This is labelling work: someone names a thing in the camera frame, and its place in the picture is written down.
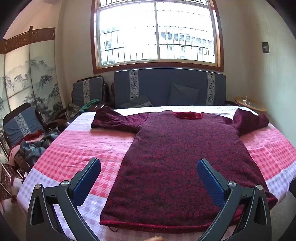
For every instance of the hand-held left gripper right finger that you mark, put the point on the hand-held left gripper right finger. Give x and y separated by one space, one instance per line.
210 181

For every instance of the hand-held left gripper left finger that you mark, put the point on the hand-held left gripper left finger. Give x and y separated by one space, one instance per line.
86 183

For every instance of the dark red patterned sweater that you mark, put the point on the dark red patterned sweater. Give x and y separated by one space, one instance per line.
173 150

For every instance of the pile of mixed clothes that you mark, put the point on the pile of mixed clothes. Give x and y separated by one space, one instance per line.
34 146

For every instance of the person's left hand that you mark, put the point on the person's left hand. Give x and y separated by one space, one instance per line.
154 238

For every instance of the pink checked bed sheet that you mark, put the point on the pink checked bed sheet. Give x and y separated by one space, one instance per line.
81 143

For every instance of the dark wooden lattice rack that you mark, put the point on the dark wooden lattice rack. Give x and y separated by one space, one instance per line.
9 180

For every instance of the green cloth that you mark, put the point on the green cloth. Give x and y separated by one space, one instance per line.
89 104

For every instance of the blue pleated cushion chair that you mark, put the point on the blue pleated cushion chair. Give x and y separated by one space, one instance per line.
23 125

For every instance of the round wooden side table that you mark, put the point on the round wooden side table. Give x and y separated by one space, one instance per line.
254 105

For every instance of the white plug adapter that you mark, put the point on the white plug adapter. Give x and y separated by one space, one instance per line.
244 100

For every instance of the dark blue square cushion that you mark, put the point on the dark blue square cushion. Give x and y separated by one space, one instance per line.
183 95

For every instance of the blue cushioned wooden armchair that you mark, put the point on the blue cushioned wooden armchair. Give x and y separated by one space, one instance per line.
92 90

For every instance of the grey flat cushion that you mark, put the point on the grey flat cushion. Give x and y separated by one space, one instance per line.
137 102

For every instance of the blue cushioned sofa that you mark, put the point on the blue cushioned sofa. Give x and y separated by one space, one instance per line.
159 85

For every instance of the painted folding screen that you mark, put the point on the painted folding screen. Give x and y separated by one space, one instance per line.
18 76

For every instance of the wooden framed window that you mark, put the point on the wooden framed window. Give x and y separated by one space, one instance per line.
157 34

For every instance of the dark wall switch plate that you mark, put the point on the dark wall switch plate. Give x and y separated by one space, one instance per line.
266 47

